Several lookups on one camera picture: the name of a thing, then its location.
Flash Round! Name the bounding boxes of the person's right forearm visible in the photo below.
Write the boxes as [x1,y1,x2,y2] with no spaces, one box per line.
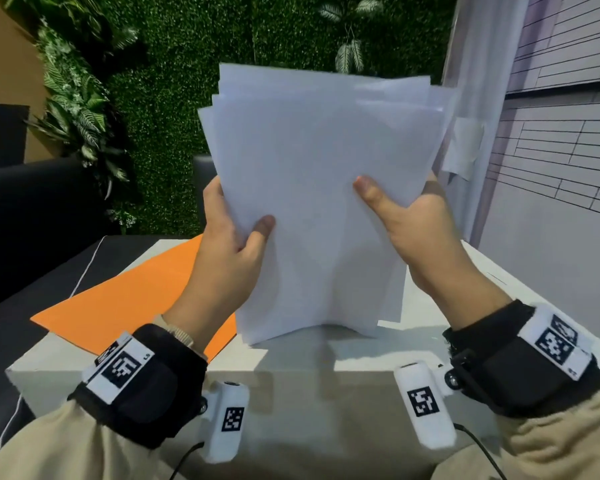
[445,374,600,480]

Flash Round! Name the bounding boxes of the person's left forearm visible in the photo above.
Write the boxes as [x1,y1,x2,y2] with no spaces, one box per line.
[0,314,209,480]

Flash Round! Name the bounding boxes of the black leather sofa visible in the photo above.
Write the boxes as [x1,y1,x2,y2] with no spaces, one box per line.
[0,157,191,461]

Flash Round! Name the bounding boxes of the black sofa backrest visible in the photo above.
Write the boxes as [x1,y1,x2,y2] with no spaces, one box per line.
[0,103,31,171]

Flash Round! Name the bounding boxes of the person's right hand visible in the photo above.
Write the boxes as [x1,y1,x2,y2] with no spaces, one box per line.
[352,170,513,331]

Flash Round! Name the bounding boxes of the orange folder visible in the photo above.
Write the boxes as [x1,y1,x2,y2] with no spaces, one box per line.
[29,234,239,363]

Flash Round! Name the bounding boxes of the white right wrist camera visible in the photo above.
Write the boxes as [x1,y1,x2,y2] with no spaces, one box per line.
[393,361,457,451]

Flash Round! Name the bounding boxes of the artificial green hedge panel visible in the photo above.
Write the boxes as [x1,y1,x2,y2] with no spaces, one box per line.
[102,0,459,238]

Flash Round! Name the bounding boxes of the hanging striped fern leaves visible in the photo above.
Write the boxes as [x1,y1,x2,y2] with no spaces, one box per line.
[319,0,385,75]

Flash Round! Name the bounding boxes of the white sheer curtain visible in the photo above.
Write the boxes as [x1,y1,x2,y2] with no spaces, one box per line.
[437,0,531,245]

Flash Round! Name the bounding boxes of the black leather bench backrest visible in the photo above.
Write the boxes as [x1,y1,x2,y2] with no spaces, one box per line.
[192,154,219,215]

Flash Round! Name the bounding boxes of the thin black camera cable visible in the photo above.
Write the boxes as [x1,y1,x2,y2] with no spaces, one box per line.
[167,441,206,480]
[452,423,509,480]

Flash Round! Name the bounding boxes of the person's left hand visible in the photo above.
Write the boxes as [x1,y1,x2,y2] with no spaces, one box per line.
[165,175,277,353]

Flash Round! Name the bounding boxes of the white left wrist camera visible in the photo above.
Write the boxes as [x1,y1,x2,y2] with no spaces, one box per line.
[199,380,251,464]

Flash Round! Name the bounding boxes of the gathered white paper bundle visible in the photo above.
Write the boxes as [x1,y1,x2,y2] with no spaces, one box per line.
[198,63,459,345]

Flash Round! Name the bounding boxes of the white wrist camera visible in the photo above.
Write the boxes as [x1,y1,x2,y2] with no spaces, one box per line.
[199,380,251,464]
[393,361,457,451]

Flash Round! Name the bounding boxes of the black left wrist strap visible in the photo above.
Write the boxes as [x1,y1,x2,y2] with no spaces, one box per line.
[67,323,209,449]

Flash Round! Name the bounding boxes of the white paper note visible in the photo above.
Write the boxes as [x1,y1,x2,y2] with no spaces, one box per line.
[441,116,486,181]

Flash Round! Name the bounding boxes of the thin white cable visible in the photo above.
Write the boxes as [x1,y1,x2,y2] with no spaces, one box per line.
[0,236,109,453]

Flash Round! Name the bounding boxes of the artificial fern plant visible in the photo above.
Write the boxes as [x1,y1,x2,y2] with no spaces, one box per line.
[5,0,141,231]

